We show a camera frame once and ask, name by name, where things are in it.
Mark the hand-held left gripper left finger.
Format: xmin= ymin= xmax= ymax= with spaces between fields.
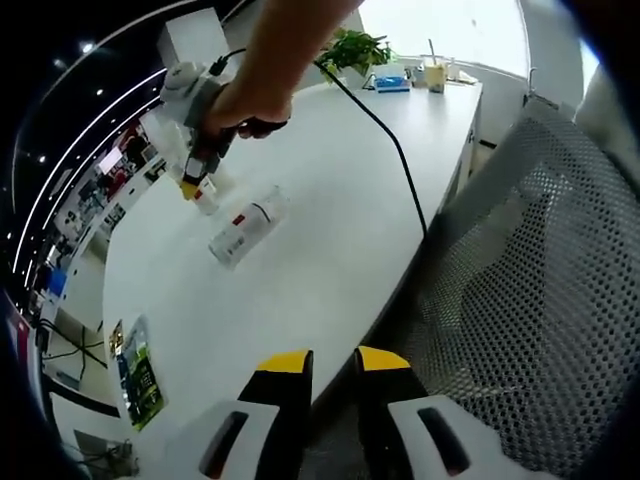
xmin=174 ymin=348 xmax=315 ymax=480

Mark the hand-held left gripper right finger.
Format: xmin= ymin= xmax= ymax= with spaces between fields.
xmin=353 ymin=345 xmax=506 ymax=480

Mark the green black sachet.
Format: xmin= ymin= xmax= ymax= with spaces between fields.
xmin=115 ymin=314 xmax=166 ymax=432

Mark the person's right hand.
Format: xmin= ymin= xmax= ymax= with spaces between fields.
xmin=201 ymin=81 xmax=295 ymax=147

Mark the white square pillar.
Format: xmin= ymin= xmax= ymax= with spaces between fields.
xmin=155 ymin=14 xmax=224 ymax=71

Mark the gold brown sachet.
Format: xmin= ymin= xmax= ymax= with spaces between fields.
xmin=108 ymin=319 xmax=125 ymax=357

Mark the potted green plant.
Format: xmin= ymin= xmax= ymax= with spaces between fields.
xmin=317 ymin=28 xmax=394 ymax=79

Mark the blue white box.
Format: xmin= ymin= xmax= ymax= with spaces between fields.
xmin=373 ymin=74 xmax=412 ymax=95

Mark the grey mesh office chair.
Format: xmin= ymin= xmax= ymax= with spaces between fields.
xmin=304 ymin=97 xmax=640 ymax=480

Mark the large red display screen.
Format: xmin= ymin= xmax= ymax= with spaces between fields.
xmin=0 ymin=287 xmax=34 ymax=361

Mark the yellow drink cup with straw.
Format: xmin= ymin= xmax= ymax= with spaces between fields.
xmin=423 ymin=39 xmax=447 ymax=94

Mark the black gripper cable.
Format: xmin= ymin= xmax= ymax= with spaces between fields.
xmin=209 ymin=47 xmax=430 ymax=239

